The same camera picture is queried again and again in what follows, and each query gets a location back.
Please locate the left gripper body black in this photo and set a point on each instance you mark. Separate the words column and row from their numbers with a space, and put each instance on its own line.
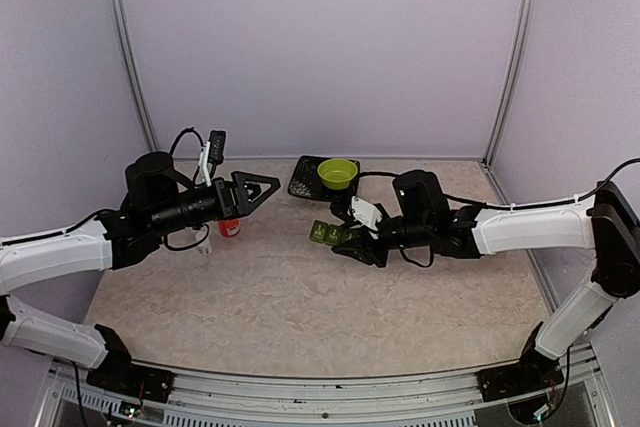
column 225, row 210

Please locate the left aluminium corner post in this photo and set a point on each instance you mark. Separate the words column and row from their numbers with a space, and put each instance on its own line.
column 132, row 75

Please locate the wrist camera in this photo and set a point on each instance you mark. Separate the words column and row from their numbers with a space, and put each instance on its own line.
column 211, row 156
column 352, row 211

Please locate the black patterned tray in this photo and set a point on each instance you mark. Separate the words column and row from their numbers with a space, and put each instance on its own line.
column 306, row 184

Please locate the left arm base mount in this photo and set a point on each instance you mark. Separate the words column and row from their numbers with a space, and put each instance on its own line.
column 133, row 380

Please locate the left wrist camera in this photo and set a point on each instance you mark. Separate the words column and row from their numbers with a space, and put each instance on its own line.
column 211, row 156

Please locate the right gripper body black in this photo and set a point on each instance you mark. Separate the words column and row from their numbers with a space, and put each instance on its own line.
column 371, row 249

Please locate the aluminium corner post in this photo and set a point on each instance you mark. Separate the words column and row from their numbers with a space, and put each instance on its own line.
column 132, row 75
column 515, row 59

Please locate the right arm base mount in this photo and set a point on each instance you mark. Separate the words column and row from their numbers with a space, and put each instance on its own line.
column 522, row 377

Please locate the green pill organizer box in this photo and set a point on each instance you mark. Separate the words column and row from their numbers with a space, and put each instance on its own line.
column 330, row 234

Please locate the right aluminium corner post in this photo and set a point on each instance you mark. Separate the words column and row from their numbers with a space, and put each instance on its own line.
column 515, row 59

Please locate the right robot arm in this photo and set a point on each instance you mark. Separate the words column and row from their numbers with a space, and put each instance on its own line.
column 600, row 220

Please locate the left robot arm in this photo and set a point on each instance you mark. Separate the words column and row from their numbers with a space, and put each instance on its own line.
column 159, row 201

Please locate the white pill bottle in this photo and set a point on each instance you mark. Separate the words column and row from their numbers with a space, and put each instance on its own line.
column 202, row 240

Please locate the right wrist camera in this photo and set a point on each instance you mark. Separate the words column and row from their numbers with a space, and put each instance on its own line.
column 352, row 211

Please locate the red pill bottle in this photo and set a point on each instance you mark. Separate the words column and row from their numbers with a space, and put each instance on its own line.
column 229, row 228

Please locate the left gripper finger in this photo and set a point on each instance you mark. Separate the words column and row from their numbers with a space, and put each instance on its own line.
column 250, row 195
column 245, row 178

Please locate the lime green bowl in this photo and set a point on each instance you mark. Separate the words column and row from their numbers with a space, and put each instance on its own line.
column 337, row 173

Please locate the aluminium front frame rail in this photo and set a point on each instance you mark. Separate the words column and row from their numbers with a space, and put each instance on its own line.
column 577, row 396

